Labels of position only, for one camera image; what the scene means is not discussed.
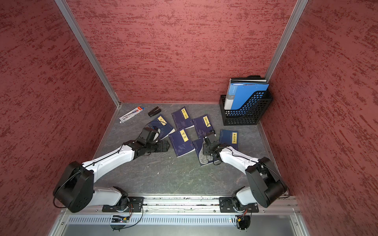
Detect grey knitted cloth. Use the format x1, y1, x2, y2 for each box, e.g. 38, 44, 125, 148
197, 145, 214, 166

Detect blue book Hanfeizi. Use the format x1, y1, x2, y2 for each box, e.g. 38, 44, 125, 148
193, 138, 205, 155

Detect blue book Zhuangzi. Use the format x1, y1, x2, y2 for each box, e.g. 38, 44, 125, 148
147, 115, 176, 140

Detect blue book Shijing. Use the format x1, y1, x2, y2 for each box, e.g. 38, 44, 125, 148
168, 129, 195, 157

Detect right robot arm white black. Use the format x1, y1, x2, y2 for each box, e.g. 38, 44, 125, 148
203, 133, 289, 211

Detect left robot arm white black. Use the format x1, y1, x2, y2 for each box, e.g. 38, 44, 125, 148
53, 127, 170, 213

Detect blue book Mengxi Bitan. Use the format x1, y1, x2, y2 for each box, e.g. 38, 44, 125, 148
220, 129, 239, 150

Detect blue book Yuewei notes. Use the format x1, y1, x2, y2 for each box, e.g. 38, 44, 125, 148
192, 114, 214, 139

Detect blue book Tang poems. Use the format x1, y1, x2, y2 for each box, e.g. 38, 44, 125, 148
172, 107, 194, 130

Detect black stapler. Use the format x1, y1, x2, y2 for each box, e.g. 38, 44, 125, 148
148, 106, 161, 117

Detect white red pen package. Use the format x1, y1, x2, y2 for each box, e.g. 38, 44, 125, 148
119, 106, 145, 124

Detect black mesh file holder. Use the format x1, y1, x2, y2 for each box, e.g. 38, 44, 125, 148
219, 90, 273, 126

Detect blue folder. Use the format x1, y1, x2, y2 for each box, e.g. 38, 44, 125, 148
224, 82, 269, 110

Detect dark folders behind blue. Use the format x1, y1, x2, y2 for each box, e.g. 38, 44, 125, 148
230, 75, 267, 84

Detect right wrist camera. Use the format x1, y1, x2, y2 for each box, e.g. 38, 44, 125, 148
206, 132, 217, 143

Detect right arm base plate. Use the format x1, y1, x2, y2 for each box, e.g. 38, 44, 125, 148
219, 197, 259, 213

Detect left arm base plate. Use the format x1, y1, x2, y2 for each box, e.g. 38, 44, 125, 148
102, 197, 144, 213

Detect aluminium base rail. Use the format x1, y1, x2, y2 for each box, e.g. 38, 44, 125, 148
49, 195, 309, 236

